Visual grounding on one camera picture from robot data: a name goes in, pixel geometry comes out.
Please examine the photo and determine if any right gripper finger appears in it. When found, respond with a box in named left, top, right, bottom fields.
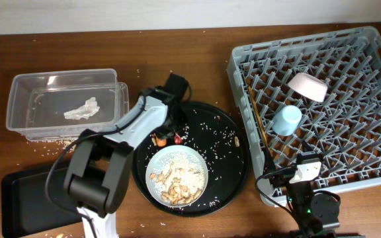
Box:
left=262, top=147, right=276, bottom=172
left=302, top=141, right=315, bottom=155

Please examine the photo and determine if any red snack wrapper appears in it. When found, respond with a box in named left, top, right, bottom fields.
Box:
left=174, top=133, right=183, bottom=145

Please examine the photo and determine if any orange carrot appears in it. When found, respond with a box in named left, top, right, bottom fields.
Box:
left=155, top=137, right=167, bottom=147

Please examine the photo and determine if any light blue cup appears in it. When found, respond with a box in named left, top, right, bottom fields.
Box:
left=272, top=105, right=302, bottom=136

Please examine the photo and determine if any grey plate with scraps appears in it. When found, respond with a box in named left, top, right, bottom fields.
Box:
left=145, top=145, right=208, bottom=208

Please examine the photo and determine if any pink bowl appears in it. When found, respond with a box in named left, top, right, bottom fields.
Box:
left=288, top=73, right=327, bottom=102

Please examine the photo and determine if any wooden chopstick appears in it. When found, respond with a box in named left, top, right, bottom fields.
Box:
left=248, top=86, right=269, bottom=150

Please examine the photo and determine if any white tissue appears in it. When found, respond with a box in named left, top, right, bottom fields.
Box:
left=63, top=97, right=100, bottom=120

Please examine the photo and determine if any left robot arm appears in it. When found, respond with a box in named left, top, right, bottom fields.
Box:
left=44, top=73, right=192, bottom=238

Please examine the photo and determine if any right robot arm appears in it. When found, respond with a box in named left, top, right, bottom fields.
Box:
left=256, top=141, right=341, bottom=237

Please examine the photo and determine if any grey dishwasher rack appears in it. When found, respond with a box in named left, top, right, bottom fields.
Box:
left=227, top=26, right=381, bottom=193

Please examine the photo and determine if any peanut on tray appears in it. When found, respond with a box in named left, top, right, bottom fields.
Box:
left=234, top=136, right=240, bottom=147

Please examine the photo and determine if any round black tray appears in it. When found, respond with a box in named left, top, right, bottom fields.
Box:
left=132, top=102, right=251, bottom=218

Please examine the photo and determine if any peanut shell on table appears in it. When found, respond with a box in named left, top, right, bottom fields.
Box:
left=62, top=140, right=73, bottom=147

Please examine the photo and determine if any clear plastic bin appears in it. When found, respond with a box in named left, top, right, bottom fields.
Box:
left=6, top=69, right=129, bottom=141

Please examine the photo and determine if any black rectangular tray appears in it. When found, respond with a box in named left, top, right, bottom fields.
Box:
left=1, top=164, right=81, bottom=237

